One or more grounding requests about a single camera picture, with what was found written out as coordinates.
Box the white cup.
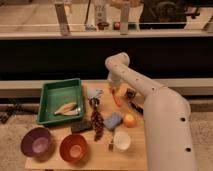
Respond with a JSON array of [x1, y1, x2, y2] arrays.
[[114, 131, 131, 151]]

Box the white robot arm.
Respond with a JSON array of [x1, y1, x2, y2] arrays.
[[105, 52, 198, 171]]

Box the orange fruit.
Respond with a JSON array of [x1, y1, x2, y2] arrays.
[[123, 114, 137, 128]]

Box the grey post right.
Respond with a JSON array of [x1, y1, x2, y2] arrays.
[[120, 1, 130, 35]]

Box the black cables on floor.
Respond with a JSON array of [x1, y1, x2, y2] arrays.
[[0, 98, 40, 125]]

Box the grey post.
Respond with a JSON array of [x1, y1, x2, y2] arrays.
[[120, 1, 130, 35], [55, 3, 70, 36]]

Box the red orange bowl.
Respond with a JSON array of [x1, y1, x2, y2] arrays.
[[59, 134, 88, 163]]

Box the purple bowl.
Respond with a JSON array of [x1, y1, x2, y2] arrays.
[[20, 127, 52, 157]]

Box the metal fork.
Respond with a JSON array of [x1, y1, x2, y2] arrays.
[[108, 129, 115, 151]]

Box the black tool on table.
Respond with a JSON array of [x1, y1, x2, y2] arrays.
[[125, 88, 143, 114]]

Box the dark brown grape bunch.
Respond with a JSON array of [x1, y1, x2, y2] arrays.
[[89, 98, 104, 141]]

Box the blue sponge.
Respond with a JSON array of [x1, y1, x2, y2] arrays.
[[104, 113, 122, 130]]

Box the green plastic tray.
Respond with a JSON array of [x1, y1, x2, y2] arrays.
[[37, 78, 84, 127]]

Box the red orange pepper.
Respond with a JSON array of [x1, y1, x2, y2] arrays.
[[112, 90, 122, 107]]

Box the grey post left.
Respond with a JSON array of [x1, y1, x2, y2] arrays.
[[55, 3, 70, 36]]

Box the light blue cloth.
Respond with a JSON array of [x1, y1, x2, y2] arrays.
[[87, 88, 103, 99]]

